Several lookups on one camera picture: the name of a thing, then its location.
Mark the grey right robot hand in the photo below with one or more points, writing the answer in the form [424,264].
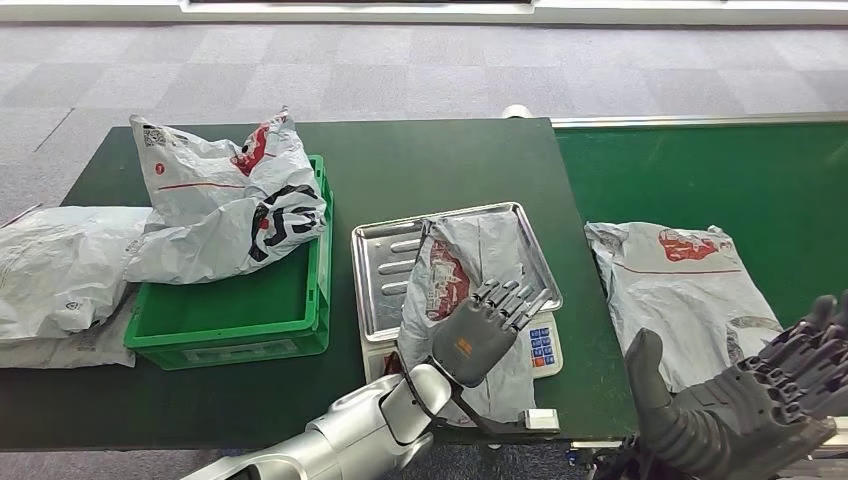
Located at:
[729,417]

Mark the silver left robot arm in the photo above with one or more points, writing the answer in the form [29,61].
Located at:
[358,430]

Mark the white electronic weighing scale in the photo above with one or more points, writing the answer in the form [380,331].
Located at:
[384,265]

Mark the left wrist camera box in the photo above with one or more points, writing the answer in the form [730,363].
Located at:
[542,420]

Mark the green plastic crate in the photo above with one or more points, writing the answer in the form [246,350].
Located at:
[218,311]

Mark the flat pale plastic parcel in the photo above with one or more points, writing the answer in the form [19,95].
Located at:
[79,351]

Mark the grey parcel with red stripe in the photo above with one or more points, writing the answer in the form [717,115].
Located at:
[676,305]

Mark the white crumpled plastic parcel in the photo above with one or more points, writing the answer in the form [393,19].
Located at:
[60,265]

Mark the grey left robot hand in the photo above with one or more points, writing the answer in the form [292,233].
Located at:
[474,344]

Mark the green conveyor belt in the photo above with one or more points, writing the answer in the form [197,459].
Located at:
[729,172]

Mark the white conveyor roller end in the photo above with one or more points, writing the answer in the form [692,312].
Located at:
[515,111]

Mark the white parcel with black print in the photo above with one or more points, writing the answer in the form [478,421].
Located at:
[199,199]

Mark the grey parcel with red print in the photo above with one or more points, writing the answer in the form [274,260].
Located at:
[457,265]

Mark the dark green table board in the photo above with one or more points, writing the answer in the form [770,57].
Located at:
[430,159]

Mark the aluminium conveyor side rail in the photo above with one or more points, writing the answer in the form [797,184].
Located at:
[696,120]
[840,434]

